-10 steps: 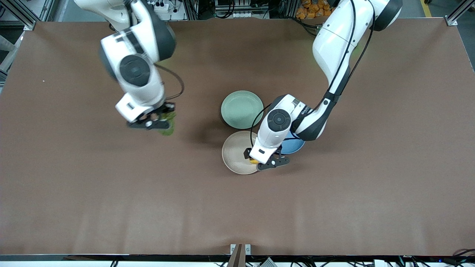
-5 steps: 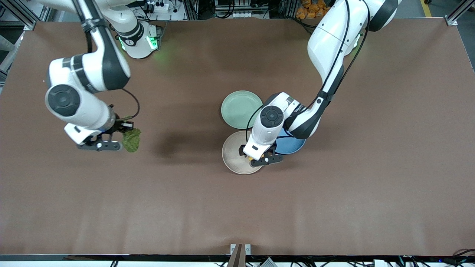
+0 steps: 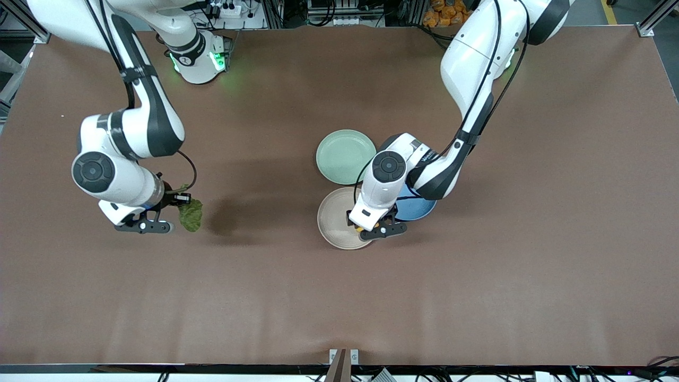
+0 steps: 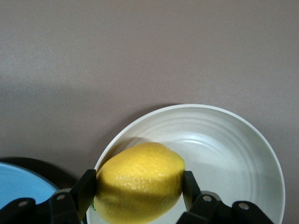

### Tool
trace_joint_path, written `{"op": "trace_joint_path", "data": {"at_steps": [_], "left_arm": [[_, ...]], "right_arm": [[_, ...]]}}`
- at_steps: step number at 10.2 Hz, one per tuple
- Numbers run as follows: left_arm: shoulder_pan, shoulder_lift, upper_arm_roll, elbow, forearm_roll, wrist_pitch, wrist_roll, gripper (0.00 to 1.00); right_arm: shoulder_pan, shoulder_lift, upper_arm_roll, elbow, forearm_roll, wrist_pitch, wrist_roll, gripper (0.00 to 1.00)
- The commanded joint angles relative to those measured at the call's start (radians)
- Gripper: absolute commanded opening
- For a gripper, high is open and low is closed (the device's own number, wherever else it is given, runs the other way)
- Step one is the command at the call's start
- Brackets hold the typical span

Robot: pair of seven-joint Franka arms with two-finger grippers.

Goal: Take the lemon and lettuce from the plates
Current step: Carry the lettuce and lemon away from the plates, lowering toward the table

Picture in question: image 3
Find green lettuce leaf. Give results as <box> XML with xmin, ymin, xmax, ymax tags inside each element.
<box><xmin>177</xmin><ymin>184</ymin><xmax>204</xmax><ymax>233</ymax></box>

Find beige plate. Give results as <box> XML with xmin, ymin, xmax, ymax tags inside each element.
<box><xmin>317</xmin><ymin>187</ymin><xmax>372</xmax><ymax>250</ymax></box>

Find blue plate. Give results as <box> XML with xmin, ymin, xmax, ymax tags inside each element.
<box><xmin>395</xmin><ymin>183</ymin><xmax>437</xmax><ymax>221</ymax></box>

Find light green plate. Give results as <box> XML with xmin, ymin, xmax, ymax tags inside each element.
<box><xmin>316</xmin><ymin>129</ymin><xmax>378</xmax><ymax>186</ymax></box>

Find white power strip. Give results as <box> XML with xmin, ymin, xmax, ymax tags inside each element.
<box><xmin>204</xmin><ymin>3</ymin><xmax>245</xmax><ymax>19</ymax></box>

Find white electronic device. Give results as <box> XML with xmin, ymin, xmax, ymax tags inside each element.
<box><xmin>308</xmin><ymin>0</ymin><xmax>361</xmax><ymax>26</ymax></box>

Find orange snack bags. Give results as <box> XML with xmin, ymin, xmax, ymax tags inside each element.
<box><xmin>423</xmin><ymin>0</ymin><xmax>481</xmax><ymax>28</ymax></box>

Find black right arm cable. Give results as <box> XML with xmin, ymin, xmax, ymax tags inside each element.
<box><xmin>85</xmin><ymin>0</ymin><xmax>198</xmax><ymax>192</ymax></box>

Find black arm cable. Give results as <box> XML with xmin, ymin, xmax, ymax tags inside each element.
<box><xmin>353</xmin><ymin>0</ymin><xmax>531</xmax><ymax>202</ymax></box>
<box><xmin>85</xmin><ymin>0</ymin><xmax>198</xmax><ymax>192</ymax></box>

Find black base cable bundle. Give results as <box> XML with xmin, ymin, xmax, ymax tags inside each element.
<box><xmin>422</xmin><ymin>24</ymin><xmax>454</xmax><ymax>51</ymax></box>

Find aluminium frame profile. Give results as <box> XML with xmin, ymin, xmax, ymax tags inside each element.
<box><xmin>637</xmin><ymin>0</ymin><xmax>679</xmax><ymax>38</ymax></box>
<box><xmin>0</xmin><ymin>0</ymin><xmax>54</xmax><ymax>44</ymax></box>

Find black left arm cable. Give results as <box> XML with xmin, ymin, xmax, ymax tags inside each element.
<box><xmin>353</xmin><ymin>0</ymin><xmax>531</xmax><ymax>202</ymax></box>

